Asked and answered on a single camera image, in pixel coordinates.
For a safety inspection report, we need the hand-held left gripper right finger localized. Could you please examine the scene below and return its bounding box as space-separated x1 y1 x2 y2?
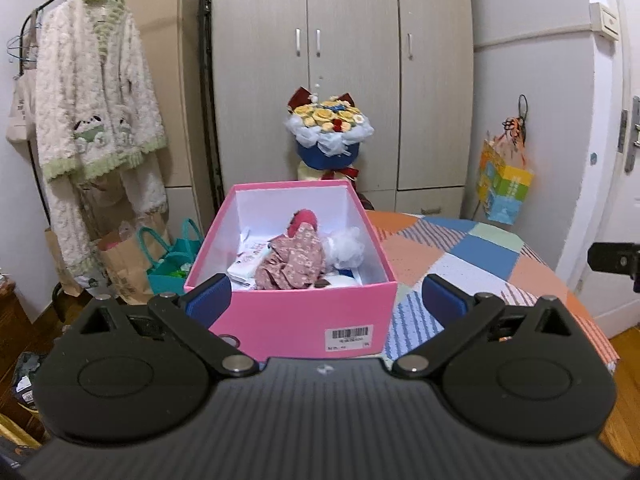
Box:
391 274 573 377

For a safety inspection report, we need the white door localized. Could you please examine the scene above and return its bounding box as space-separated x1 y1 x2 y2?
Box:
555 0 640 331

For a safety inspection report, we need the grey wardrobe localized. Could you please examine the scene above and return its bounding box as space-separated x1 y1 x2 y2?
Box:
210 0 475 218

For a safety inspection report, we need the red strawberry plush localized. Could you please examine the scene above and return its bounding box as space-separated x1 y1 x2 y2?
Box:
287 208 319 238

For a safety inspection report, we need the floral cloth doll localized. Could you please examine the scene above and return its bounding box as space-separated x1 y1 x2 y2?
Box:
255 222 362 291

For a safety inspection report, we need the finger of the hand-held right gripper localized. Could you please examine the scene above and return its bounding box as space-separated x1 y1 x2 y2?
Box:
586 241 640 277

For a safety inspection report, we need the teal bag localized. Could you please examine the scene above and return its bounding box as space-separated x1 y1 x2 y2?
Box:
137 217 205 297

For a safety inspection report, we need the small white box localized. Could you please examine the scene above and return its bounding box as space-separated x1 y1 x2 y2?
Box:
227 232 273 288

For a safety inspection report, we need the brown paper bag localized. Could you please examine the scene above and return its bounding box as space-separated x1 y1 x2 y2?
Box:
95 215 173 306

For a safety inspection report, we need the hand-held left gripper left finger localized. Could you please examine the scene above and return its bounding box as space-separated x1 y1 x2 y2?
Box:
79 273 260 378

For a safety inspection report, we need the pink cardboard box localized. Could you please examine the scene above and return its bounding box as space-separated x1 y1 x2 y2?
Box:
182 180 399 361

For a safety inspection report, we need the wire clothes hanger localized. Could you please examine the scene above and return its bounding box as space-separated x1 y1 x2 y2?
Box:
7 32 41 63

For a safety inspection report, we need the white cat plush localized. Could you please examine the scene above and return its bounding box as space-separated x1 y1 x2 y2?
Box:
312 266 368 289

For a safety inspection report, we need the crochet flower bouquet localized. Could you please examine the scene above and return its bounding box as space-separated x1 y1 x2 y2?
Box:
284 76 375 182

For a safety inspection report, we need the beige light switch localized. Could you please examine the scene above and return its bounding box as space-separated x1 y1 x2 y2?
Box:
589 2 621 41

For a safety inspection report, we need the metal door handle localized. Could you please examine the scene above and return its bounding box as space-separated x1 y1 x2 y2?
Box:
625 97 640 173

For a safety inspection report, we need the black clothes rack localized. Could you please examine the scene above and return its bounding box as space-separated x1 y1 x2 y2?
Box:
19 0 223 221

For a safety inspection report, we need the wooden nightstand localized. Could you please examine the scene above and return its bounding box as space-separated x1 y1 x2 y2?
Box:
0 275 56 441

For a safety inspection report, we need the colourful paper gift bag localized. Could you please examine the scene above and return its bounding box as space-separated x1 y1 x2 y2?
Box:
477 117 535 226

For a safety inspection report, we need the patchwork blanket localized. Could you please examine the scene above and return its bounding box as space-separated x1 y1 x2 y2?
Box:
365 210 621 376

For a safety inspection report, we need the cream tote bag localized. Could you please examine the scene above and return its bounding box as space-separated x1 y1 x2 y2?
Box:
6 67 41 143

